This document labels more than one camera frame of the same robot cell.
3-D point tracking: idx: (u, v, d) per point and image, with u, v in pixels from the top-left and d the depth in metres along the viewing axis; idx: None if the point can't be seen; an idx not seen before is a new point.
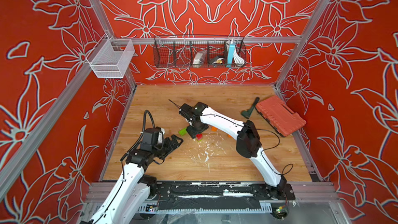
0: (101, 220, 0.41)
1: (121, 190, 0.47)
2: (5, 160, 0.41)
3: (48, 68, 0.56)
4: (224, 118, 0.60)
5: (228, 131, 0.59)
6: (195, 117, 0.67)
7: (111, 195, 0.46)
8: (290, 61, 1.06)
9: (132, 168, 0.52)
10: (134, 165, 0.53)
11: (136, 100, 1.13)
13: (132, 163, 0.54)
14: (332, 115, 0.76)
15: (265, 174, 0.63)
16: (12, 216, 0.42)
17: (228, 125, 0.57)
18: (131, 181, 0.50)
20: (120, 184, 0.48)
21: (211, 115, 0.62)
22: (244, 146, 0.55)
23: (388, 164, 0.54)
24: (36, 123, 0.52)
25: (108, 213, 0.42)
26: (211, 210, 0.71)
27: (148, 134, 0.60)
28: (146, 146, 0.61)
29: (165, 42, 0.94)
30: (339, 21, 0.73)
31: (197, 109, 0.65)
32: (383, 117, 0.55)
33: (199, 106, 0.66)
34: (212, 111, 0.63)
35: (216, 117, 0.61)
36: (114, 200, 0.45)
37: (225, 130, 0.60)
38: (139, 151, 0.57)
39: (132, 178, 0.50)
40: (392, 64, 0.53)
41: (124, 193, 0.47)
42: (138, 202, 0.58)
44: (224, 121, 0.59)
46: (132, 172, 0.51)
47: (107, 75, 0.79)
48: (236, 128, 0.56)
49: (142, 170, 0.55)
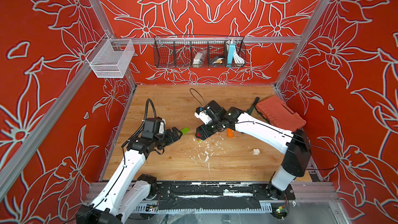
0: (102, 204, 0.40)
1: (123, 175, 0.46)
2: (4, 160, 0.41)
3: (47, 68, 0.56)
4: (267, 126, 0.50)
5: (273, 142, 0.48)
6: (229, 124, 0.57)
7: (112, 180, 0.45)
8: (290, 61, 1.06)
9: (133, 155, 0.51)
10: (135, 152, 0.52)
11: (136, 100, 1.13)
13: (133, 149, 0.53)
14: (332, 115, 0.76)
15: (281, 182, 0.59)
16: (12, 216, 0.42)
17: (272, 135, 0.47)
18: (132, 168, 0.49)
20: (122, 170, 0.47)
21: (249, 122, 0.52)
22: (295, 160, 0.44)
23: (388, 164, 0.54)
24: (36, 123, 0.52)
25: (109, 198, 0.41)
26: (211, 210, 0.71)
27: (150, 122, 0.60)
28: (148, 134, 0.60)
29: (165, 42, 0.94)
30: (339, 21, 0.73)
31: (231, 115, 0.56)
32: (383, 117, 0.55)
33: (233, 112, 0.57)
34: (251, 117, 0.54)
35: (256, 125, 0.51)
36: (115, 186, 0.44)
37: (269, 141, 0.50)
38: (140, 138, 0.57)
39: (134, 164, 0.50)
40: (392, 64, 0.53)
41: (125, 178, 0.46)
42: (137, 196, 0.57)
44: (267, 130, 0.49)
46: (133, 158, 0.50)
47: (107, 75, 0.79)
48: (284, 139, 0.45)
49: (143, 157, 0.54)
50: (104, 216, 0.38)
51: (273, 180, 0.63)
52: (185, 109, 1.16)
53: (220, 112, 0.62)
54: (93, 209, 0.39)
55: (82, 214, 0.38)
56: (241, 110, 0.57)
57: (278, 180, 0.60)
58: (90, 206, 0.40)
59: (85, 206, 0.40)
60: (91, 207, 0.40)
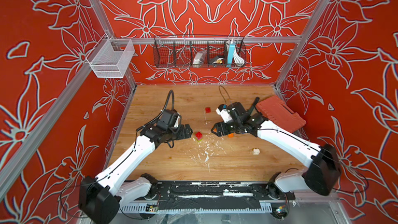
0: (104, 180, 0.41)
1: (130, 158, 0.47)
2: (4, 160, 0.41)
3: (47, 68, 0.56)
4: (292, 137, 0.48)
5: (297, 154, 0.46)
6: (251, 129, 0.57)
7: (119, 160, 0.46)
8: (290, 61, 1.06)
9: (144, 142, 0.51)
10: (146, 139, 0.52)
11: (136, 100, 1.13)
13: (145, 137, 0.53)
14: (332, 115, 0.76)
15: (289, 186, 0.57)
16: (12, 216, 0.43)
17: (296, 146, 0.46)
18: (141, 153, 0.49)
20: (129, 153, 0.48)
21: (272, 130, 0.52)
22: (320, 177, 0.41)
23: (388, 164, 0.54)
24: (36, 123, 0.52)
25: (112, 176, 0.42)
26: (211, 210, 0.71)
27: (167, 114, 0.59)
28: (163, 126, 0.60)
29: (165, 42, 0.94)
30: (339, 21, 0.73)
31: (254, 121, 0.57)
32: (383, 117, 0.55)
33: (257, 117, 0.57)
34: (275, 126, 0.53)
35: (280, 133, 0.50)
36: (120, 166, 0.44)
37: (292, 152, 0.48)
38: (155, 128, 0.56)
39: (143, 150, 0.50)
40: (392, 64, 0.53)
41: (131, 162, 0.46)
42: (138, 190, 0.58)
44: (292, 141, 0.47)
46: (143, 145, 0.50)
47: (107, 75, 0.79)
48: (310, 151, 0.43)
49: (153, 146, 0.54)
50: (104, 193, 0.39)
51: (278, 180, 0.62)
52: (185, 109, 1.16)
53: (244, 116, 0.63)
54: (96, 182, 0.41)
55: (85, 184, 0.40)
56: (265, 117, 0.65)
57: (285, 183, 0.59)
58: (94, 179, 0.41)
59: (89, 178, 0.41)
60: (94, 180, 0.41)
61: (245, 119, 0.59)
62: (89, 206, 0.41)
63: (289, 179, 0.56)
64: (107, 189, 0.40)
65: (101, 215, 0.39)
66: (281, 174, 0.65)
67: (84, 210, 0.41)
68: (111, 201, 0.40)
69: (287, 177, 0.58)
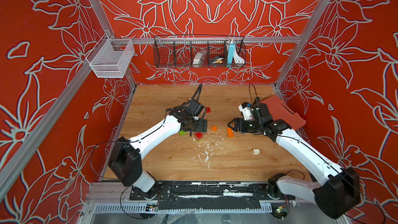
0: (137, 143, 0.46)
1: (158, 130, 0.51)
2: (4, 160, 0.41)
3: (48, 68, 0.56)
4: (313, 150, 0.46)
5: (313, 169, 0.45)
6: (270, 134, 0.56)
7: (149, 130, 0.50)
8: (290, 61, 1.06)
9: (171, 121, 0.55)
10: (174, 120, 0.56)
11: (136, 100, 1.13)
13: (173, 117, 0.57)
14: (332, 115, 0.76)
15: (292, 192, 0.57)
16: (12, 216, 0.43)
17: (315, 161, 0.44)
18: (168, 129, 0.53)
20: (159, 127, 0.52)
21: (293, 139, 0.50)
22: (332, 198, 0.39)
23: (388, 164, 0.54)
24: (36, 123, 0.52)
25: (142, 142, 0.46)
26: (211, 210, 0.71)
27: (195, 103, 0.63)
28: (190, 112, 0.63)
29: (165, 42, 0.94)
30: (339, 21, 0.73)
31: (276, 125, 0.55)
32: (383, 117, 0.55)
33: (280, 124, 0.56)
34: (297, 135, 0.51)
35: (300, 144, 0.49)
36: (150, 136, 0.48)
37: (308, 166, 0.46)
38: (182, 112, 0.59)
39: (170, 127, 0.53)
40: (392, 64, 0.53)
41: (159, 135, 0.50)
42: (143, 184, 0.59)
44: (312, 154, 0.45)
46: (172, 123, 0.54)
47: (107, 75, 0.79)
48: (328, 170, 0.41)
49: (179, 128, 0.58)
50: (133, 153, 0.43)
51: (280, 181, 0.63)
52: None
53: (268, 119, 0.61)
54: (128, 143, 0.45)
55: (118, 143, 0.44)
56: (288, 125, 0.55)
57: (288, 187, 0.58)
58: (127, 140, 0.46)
59: (124, 139, 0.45)
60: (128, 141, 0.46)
61: (268, 122, 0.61)
62: (118, 164, 0.46)
63: (294, 186, 0.55)
64: (136, 152, 0.44)
65: (127, 175, 0.43)
66: (286, 177, 0.64)
67: (112, 167, 0.45)
68: (137, 165, 0.44)
69: (293, 184, 0.56)
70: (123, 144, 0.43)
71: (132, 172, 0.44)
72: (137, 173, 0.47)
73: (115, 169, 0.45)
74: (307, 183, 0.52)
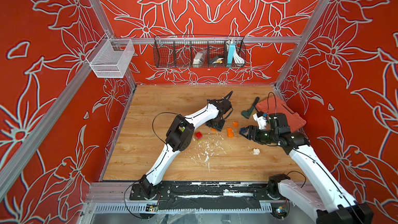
0: (190, 120, 0.61)
1: (204, 113, 0.66)
2: (4, 160, 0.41)
3: (48, 68, 0.56)
4: (327, 174, 0.44)
5: (323, 194, 0.43)
6: (285, 145, 0.54)
7: (197, 112, 0.65)
8: (290, 61, 1.06)
9: (212, 108, 0.70)
10: (214, 107, 0.71)
11: (136, 100, 1.13)
13: (213, 104, 0.72)
14: (332, 115, 0.76)
15: (293, 199, 0.56)
16: (12, 216, 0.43)
17: (327, 186, 0.42)
18: (209, 113, 0.68)
20: (203, 110, 0.67)
21: (308, 157, 0.48)
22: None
23: (388, 163, 0.54)
24: (36, 123, 0.52)
25: (194, 120, 0.62)
26: (211, 210, 0.71)
27: (227, 100, 0.81)
28: (225, 103, 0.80)
29: (165, 42, 0.94)
30: (339, 21, 0.73)
31: (294, 138, 0.53)
32: (383, 117, 0.55)
33: (298, 137, 0.53)
34: (313, 154, 0.49)
35: (315, 165, 0.46)
36: (198, 116, 0.64)
37: (318, 188, 0.44)
38: (219, 102, 0.74)
39: (211, 113, 0.69)
40: (392, 64, 0.53)
41: (203, 116, 0.65)
42: (160, 173, 0.65)
44: (325, 179, 0.43)
46: (212, 109, 0.69)
47: (107, 75, 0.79)
48: (340, 200, 0.39)
49: (216, 114, 0.72)
50: (190, 126, 0.58)
51: (282, 184, 0.62)
52: (185, 109, 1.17)
53: (285, 129, 0.59)
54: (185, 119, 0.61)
55: (178, 120, 0.60)
56: (307, 141, 0.52)
57: (290, 194, 0.57)
58: (183, 117, 0.61)
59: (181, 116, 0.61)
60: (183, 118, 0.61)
61: (285, 132, 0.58)
62: (174, 134, 0.62)
63: (297, 196, 0.54)
64: (191, 125, 0.58)
65: (182, 142, 0.59)
66: (289, 182, 0.62)
67: (171, 134, 0.62)
68: (188, 136, 0.59)
69: (297, 194, 0.55)
70: (181, 121, 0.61)
71: (185, 141, 0.59)
72: (186, 142, 0.61)
73: (172, 137, 0.61)
74: (311, 199, 0.51)
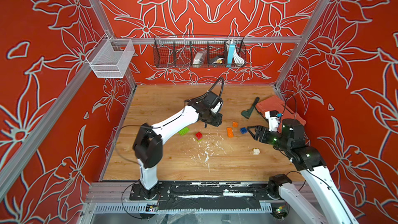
0: (158, 130, 0.49)
1: (178, 120, 0.54)
2: (4, 160, 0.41)
3: (48, 68, 0.56)
4: (342, 202, 0.41)
5: (332, 223, 0.41)
6: (298, 163, 0.49)
7: (169, 119, 0.53)
8: (290, 61, 1.06)
9: (189, 111, 0.58)
10: (193, 110, 0.58)
11: (136, 100, 1.13)
13: (192, 107, 0.60)
14: (332, 115, 0.76)
15: (294, 207, 0.56)
16: (12, 217, 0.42)
17: (340, 219, 0.39)
18: (185, 119, 0.55)
20: (178, 116, 0.55)
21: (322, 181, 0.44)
22: None
23: (388, 163, 0.54)
24: (36, 123, 0.52)
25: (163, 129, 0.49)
26: (211, 210, 0.71)
27: (212, 96, 0.66)
28: (207, 100, 0.67)
29: (165, 42, 0.94)
30: (339, 21, 0.73)
31: (310, 157, 0.47)
32: (383, 117, 0.55)
33: (314, 156, 0.48)
34: (329, 176, 0.45)
35: (329, 190, 0.43)
36: (169, 124, 0.51)
37: (327, 215, 0.43)
38: (199, 103, 0.62)
39: (189, 118, 0.57)
40: (392, 64, 0.53)
41: (178, 124, 0.53)
42: (148, 180, 0.61)
44: (338, 207, 0.40)
46: (189, 113, 0.57)
47: (107, 75, 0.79)
48: None
49: (194, 117, 0.58)
50: (157, 138, 0.46)
51: (283, 187, 0.62)
52: None
53: (300, 142, 0.53)
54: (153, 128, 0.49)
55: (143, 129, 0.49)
56: (322, 160, 0.47)
57: (291, 202, 0.58)
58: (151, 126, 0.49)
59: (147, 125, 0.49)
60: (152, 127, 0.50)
61: (299, 147, 0.50)
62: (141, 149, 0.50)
63: (299, 207, 0.54)
64: (159, 137, 0.47)
65: (151, 158, 0.48)
66: (293, 188, 0.61)
67: (136, 149, 0.51)
68: (159, 151, 0.49)
69: (299, 205, 0.54)
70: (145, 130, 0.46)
71: (154, 157, 0.49)
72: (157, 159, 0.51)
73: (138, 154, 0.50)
74: (314, 213, 0.50)
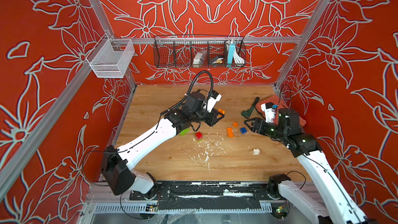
0: (124, 154, 0.43)
1: (151, 138, 0.47)
2: (4, 160, 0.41)
3: (48, 68, 0.56)
4: (338, 185, 0.41)
5: (330, 205, 0.41)
6: (295, 149, 0.49)
7: (141, 137, 0.47)
8: (290, 61, 1.06)
9: (166, 125, 0.50)
10: (169, 124, 0.51)
11: (136, 100, 1.13)
13: (168, 120, 0.52)
14: (332, 115, 0.76)
15: (294, 202, 0.56)
16: (12, 216, 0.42)
17: (337, 199, 0.39)
18: (161, 136, 0.49)
20: (151, 133, 0.48)
21: (318, 165, 0.44)
22: None
23: (388, 164, 0.54)
24: (36, 123, 0.52)
25: (131, 152, 0.43)
26: (211, 210, 0.71)
27: (192, 99, 0.53)
28: (188, 105, 0.55)
29: (165, 42, 0.94)
30: (339, 21, 0.73)
31: (304, 142, 0.48)
32: (383, 117, 0.55)
33: (309, 141, 0.48)
34: (325, 161, 0.45)
35: (326, 173, 0.43)
36: (140, 143, 0.45)
37: (325, 198, 0.43)
38: (179, 114, 0.54)
39: (164, 134, 0.50)
40: (392, 64, 0.53)
41: (151, 142, 0.47)
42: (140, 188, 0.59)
44: (335, 189, 0.41)
46: (165, 128, 0.50)
47: (107, 75, 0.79)
48: (349, 215, 0.37)
49: (173, 132, 0.52)
50: (122, 165, 0.40)
51: (282, 184, 0.62)
52: None
53: (296, 130, 0.53)
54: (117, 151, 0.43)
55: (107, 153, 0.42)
56: (319, 146, 0.47)
57: (290, 197, 0.57)
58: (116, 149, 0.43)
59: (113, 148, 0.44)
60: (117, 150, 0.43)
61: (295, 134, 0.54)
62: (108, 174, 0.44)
63: (298, 200, 0.54)
64: (123, 163, 0.41)
65: (117, 186, 0.42)
66: (290, 184, 0.62)
67: (104, 175, 0.45)
68: (126, 177, 0.43)
69: (298, 197, 0.55)
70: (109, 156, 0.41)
71: (122, 184, 0.43)
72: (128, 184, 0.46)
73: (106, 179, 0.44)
74: (313, 204, 0.51)
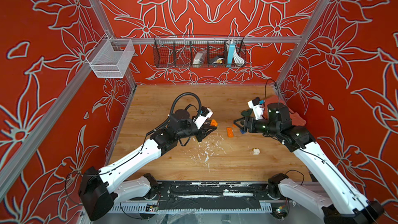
0: (106, 176, 0.42)
1: (134, 160, 0.47)
2: (4, 160, 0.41)
3: (47, 68, 0.56)
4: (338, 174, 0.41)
5: (334, 195, 0.41)
6: (290, 143, 0.48)
7: (125, 158, 0.46)
8: (290, 61, 1.06)
9: (151, 146, 0.51)
10: (154, 144, 0.52)
11: (136, 100, 1.13)
13: (154, 141, 0.53)
14: (331, 115, 0.77)
15: (296, 198, 0.56)
16: (12, 216, 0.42)
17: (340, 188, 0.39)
18: (145, 157, 0.49)
20: (136, 154, 0.48)
21: (316, 157, 0.44)
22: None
23: (388, 164, 0.54)
24: (36, 123, 0.52)
25: (113, 173, 0.43)
26: (211, 210, 0.71)
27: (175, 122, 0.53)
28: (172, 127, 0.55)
29: (165, 42, 0.94)
30: (339, 21, 0.73)
31: (299, 136, 0.48)
32: (383, 117, 0.55)
33: (302, 134, 0.48)
34: (320, 152, 0.45)
35: (324, 165, 0.43)
36: (123, 165, 0.45)
37: (328, 189, 0.42)
38: (164, 136, 0.55)
39: (148, 155, 0.50)
40: (392, 64, 0.53)
41: (134, 164, 0.46)
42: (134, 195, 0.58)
44: (336, 179, 0.41)
46: (150, 149, 0.50)
47: (107, 75, 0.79)
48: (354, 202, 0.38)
49: (159, 153, 0.53)
50: (101, 188, 0.39)
51: (282, 184, 0.62)
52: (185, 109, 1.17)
53: (287, 124, 0.52)
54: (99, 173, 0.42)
55: (87, 174, 0.41)
56: (312, 137, 0.47)
57: (293, 194, 0.57)
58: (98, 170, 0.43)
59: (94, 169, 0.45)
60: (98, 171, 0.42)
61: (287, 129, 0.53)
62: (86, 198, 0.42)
63: (301, 196, 0.54)
64: (103, 185, 0.40)
65: (95, 211, 0.40)
66: (290, 182, 0.62)
67: (82, 198, 0.43)
68: (105, 200, 0.41)
69: (300, 193, 0.55)
70: (89, 178, 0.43)
71: (101, 207, 0.42)
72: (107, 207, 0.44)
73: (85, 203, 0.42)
74: (314, 197, 0.51)
